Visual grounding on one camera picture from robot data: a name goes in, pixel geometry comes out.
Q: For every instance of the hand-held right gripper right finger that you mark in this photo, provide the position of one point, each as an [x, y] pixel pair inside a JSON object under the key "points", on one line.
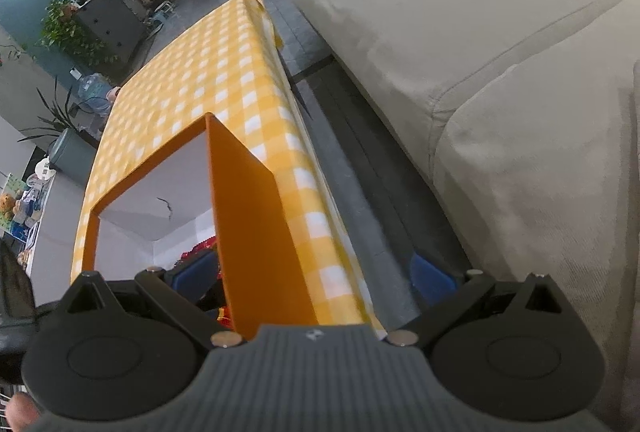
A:
{"points": [[429, 273]]}

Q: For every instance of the small pink appliance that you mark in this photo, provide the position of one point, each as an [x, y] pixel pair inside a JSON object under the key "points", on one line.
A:
{"points": [[115, 96]]}

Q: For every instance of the beige sofa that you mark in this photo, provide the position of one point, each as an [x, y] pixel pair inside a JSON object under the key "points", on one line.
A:
{"points": [[475, 62]]}

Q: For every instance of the grey planter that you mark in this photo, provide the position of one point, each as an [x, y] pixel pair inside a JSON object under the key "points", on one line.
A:
{"points": [[72, 157]]}

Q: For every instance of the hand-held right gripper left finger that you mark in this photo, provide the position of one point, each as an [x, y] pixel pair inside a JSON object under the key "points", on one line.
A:
{"points": [[192, 274]]}

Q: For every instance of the long-leaved green plant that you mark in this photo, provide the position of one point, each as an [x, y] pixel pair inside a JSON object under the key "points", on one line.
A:
{"points": [[57, 112]]}

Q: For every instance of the person's left hand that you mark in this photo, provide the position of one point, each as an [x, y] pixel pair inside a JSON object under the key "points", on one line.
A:
{"points": [[19, 414]]}

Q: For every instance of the white low cabinet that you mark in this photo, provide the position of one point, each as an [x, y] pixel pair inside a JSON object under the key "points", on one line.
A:
{"points": [[50, 232]]}

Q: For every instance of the leafy trailing plant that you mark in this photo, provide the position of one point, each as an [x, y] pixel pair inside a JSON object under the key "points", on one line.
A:
{"points": [[65, 24]]}

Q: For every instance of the orange cardboard box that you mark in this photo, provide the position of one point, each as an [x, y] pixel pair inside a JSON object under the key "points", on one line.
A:
{"points": [[255, 232]]}

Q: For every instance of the blue water bottle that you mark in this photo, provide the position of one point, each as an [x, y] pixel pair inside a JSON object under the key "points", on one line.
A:
{"points": [[94, 92]]}

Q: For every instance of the dark grey drawer cabinet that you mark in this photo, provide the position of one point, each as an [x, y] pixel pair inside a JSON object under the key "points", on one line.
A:
{"points": [[112, 24]]}

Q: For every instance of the yellow checkered tablecloth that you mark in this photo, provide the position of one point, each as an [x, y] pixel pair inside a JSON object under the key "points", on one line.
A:
{"points": [[215, 72]]}

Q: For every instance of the colourful printed picture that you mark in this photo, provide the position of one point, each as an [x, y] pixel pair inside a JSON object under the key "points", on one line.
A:
{"points": [[11, 202]]}

